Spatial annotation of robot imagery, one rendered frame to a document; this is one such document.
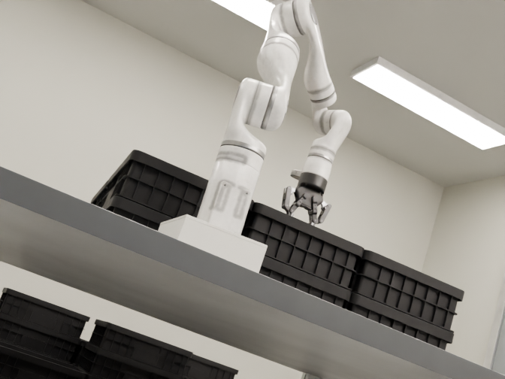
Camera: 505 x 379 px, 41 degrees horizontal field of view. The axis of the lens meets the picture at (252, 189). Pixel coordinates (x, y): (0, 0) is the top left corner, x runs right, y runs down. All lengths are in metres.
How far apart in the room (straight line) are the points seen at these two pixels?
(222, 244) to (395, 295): 0.59
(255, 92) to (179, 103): 4.00
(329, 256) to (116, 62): 3.89
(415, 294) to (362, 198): 4.21
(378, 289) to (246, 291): 0.70
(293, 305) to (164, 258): 0.21
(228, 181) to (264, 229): 0.28
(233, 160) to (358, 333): 0.42
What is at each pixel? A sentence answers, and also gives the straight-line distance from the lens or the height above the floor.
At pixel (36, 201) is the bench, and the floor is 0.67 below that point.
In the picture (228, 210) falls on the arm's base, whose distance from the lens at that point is 1.27.
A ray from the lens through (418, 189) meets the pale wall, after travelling 6.25.
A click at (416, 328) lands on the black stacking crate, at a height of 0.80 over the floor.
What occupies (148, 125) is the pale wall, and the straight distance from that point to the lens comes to 5.22.
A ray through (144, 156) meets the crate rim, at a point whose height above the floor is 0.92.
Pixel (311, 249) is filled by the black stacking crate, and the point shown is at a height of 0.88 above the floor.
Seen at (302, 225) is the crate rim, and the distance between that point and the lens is 1.56.
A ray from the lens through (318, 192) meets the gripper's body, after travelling 1.80.
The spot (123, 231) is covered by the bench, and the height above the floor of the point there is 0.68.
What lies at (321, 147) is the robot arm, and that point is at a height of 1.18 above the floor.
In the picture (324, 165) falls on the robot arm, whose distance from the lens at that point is 1.79.
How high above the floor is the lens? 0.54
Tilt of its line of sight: 15 degrees up
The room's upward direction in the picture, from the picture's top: 19 degrees clockwise
